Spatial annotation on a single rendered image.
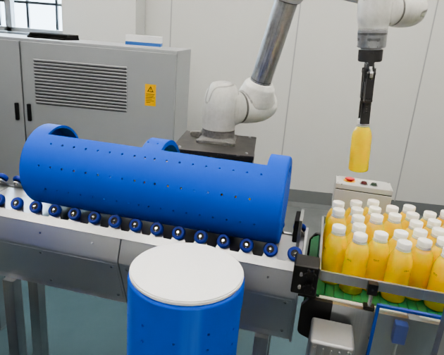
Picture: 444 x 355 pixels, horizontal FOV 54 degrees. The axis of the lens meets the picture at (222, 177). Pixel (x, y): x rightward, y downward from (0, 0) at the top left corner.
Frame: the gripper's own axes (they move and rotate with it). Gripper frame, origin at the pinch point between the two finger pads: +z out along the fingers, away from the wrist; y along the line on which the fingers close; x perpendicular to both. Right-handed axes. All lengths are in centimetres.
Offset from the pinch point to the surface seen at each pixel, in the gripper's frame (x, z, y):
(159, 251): -55, 28, 54
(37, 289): -126, 77, 8
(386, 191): 10.7, 28.4, -2.8
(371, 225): 2.6, 31.9, 19.5
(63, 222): -99, 36, 25
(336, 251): -8.8, 34.5, 34.0
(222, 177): -43, 15, 29
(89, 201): -88, 26, 27
